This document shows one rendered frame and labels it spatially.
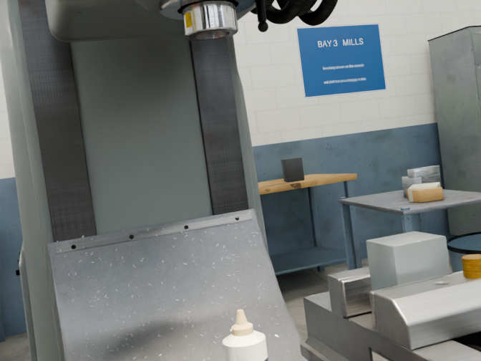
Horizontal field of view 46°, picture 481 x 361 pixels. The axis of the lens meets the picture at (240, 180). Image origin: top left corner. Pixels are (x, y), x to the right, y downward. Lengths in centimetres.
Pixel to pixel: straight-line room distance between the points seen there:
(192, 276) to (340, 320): 29
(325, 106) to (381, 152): 73
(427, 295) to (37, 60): 60
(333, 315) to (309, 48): 482
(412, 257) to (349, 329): 10
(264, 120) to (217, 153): 421
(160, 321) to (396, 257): 38
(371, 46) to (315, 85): 73
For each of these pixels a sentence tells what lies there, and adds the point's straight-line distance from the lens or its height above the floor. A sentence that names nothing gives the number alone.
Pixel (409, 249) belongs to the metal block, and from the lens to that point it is 57.
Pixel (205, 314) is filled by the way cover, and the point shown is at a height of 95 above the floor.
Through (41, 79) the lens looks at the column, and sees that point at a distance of 85.
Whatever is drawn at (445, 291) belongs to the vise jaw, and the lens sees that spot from 54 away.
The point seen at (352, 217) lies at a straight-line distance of 455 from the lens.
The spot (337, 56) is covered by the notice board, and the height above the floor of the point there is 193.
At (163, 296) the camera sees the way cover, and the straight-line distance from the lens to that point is 83.
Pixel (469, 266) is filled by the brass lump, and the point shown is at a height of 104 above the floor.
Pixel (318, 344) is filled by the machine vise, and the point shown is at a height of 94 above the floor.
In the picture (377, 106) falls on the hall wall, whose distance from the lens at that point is 567.
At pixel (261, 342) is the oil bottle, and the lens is 53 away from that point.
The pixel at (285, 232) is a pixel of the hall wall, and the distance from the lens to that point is 516.
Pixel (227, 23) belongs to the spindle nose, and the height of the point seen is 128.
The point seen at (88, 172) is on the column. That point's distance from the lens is 85.
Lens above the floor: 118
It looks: 3 degrees down
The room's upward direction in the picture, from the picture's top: 7 degrees counter-clockwise
